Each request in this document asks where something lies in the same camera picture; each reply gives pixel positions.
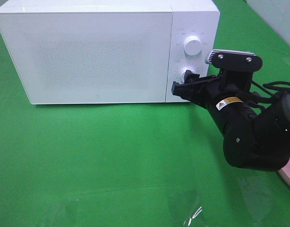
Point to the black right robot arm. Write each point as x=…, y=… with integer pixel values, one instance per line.
x=255, y=129

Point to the white partition panel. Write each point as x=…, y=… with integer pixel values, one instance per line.
x=276, y=13

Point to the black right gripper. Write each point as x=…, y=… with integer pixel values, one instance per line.
x=221, y=101

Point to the white microwave knob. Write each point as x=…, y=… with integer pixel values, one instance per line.
x=192, y=45
x=183, y=71

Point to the white lower microwave knob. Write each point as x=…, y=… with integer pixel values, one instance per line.
x=183, y=71

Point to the white microwave oven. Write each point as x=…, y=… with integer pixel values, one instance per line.
x=189, y=17

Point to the white upper microwave knob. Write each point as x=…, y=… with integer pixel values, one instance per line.
x=192, y=45

